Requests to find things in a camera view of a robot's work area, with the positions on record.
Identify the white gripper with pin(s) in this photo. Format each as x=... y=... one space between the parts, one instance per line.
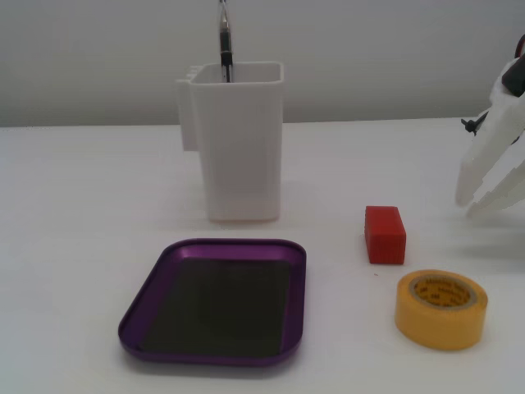
x=504 y=137

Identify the yellow tape roll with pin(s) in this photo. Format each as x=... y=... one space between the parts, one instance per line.
x=435 y=324

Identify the white plastic holder box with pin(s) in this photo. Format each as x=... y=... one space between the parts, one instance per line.
x=242 y=152

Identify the red rectangular block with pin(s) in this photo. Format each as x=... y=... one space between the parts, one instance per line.
x=385 y=238

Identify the black silver pen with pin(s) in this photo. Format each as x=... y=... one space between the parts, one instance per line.
x=226 y=45

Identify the purple metal tray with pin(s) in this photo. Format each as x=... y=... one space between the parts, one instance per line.
x=164 y=262

